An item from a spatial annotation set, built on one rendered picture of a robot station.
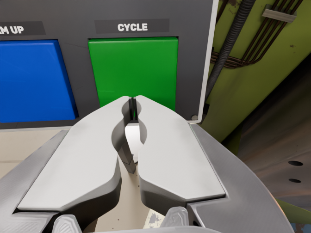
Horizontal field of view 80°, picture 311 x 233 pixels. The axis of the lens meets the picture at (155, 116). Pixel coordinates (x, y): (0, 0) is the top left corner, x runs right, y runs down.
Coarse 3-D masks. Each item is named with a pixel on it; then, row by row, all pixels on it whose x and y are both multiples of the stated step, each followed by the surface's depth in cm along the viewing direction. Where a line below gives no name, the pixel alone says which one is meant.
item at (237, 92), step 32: (256, 0) 35; (288, 0) 33; (224, 32) 42; (256, 32) 39; (288, 32) 37; (256, 64) 46; (288, 64) 43; (224, 96) 60; (256, 96) 55; (224, 128) 76
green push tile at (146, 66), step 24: (96, 48) 15; (120, 48) 15; (144, 48) 15; (168, 48) 16; (96, 72) 16; (120, 72) 16; (144, 72) 17; (168, 72) 17; (120, 96) 18; (144, 96) 18; (168, 96) 18
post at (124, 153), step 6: (126, 138) 68; (126, 144) 71; (120, 150) 71; (126, 150) 74; (120, 156) 80; (126, 156) 78; (126, 162) 87; (132, 162) 95; (126, 168) 102; (132, 168) 101
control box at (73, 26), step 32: (0, 0) 14; (32, 0) 14; (64, 0) 14; (96, 0) 14; (128, 0) 14; (160, 0) 14; (192, 0) 15; (0, 32) 15; (32, 32) 15; (64, 32) 15; (96, 32) 15; (128, 32) 15; (160, 32) 16; (192, 32) 16; (192, 64) 17; (96, 96) 18; (192, 96) 19; (0, 128) 20; (32, 128) 20; (64, 128) 20
